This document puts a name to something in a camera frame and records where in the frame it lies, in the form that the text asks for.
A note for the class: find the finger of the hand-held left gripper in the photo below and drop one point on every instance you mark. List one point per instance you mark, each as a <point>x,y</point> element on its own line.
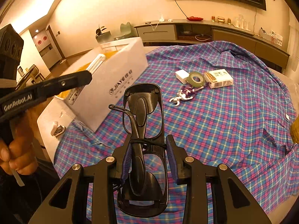
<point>70,81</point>

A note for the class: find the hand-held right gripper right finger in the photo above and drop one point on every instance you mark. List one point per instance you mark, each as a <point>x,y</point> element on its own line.
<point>174,165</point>

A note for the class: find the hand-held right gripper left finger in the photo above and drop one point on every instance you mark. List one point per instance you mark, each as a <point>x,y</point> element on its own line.
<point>125,165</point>

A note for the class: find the small white tube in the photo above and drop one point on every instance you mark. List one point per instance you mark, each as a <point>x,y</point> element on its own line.
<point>97,63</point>

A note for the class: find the large white storage box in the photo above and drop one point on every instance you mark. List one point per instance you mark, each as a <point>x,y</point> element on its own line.
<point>112,74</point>

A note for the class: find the black safety glasses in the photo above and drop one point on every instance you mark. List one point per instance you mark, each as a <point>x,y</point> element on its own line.
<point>142,107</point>

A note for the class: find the person's left hand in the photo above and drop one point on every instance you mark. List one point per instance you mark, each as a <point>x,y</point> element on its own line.
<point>21,158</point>

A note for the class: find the wooden chair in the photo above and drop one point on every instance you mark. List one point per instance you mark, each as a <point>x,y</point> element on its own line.
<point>30,74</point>

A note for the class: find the door with red signs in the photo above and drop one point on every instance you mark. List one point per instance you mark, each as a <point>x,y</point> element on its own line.
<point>46,44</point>

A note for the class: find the white earbud case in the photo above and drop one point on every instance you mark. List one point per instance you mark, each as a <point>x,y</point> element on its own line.
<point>58,129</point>

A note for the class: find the white flat lid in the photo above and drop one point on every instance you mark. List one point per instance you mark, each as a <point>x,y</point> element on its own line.
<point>49,133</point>

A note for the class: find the potted plant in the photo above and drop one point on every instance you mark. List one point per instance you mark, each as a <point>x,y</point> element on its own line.
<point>101,33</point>

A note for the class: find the blue plaid shirt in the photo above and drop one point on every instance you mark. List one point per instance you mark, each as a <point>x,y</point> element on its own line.
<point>222,133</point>

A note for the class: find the white purple toy figure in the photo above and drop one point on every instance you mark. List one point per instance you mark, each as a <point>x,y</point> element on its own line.
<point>184,95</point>

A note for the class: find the pale green chair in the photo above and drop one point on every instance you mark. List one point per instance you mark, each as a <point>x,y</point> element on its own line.
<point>128,30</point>

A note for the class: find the green tape roll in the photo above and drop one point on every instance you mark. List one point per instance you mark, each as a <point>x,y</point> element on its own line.
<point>189,82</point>

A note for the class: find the small white box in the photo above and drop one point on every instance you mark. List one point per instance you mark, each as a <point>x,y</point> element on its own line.
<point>181,75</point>

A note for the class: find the white and gold card box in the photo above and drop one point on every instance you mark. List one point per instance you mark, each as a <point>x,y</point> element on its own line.
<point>219,79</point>

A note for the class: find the person's dark clothing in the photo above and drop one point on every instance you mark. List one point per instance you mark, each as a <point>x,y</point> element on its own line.
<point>23,203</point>

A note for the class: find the white power adapter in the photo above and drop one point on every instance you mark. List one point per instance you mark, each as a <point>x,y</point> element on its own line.
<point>164,18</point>

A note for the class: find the gold foil bag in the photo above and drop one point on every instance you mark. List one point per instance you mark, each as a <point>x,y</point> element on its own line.
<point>295,130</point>

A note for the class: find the red dish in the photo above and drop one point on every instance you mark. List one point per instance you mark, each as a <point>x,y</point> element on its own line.
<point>195,18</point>

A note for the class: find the long grey sideboard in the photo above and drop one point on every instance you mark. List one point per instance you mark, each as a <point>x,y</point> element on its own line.
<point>233,37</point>

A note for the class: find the clear glass cup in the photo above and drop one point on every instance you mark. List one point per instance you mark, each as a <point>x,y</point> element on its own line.
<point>247,24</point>

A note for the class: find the clear glass jug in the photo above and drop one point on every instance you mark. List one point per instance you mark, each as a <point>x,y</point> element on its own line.
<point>241,20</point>

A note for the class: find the white desk organiser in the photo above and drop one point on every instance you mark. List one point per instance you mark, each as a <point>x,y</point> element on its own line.
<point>271,36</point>

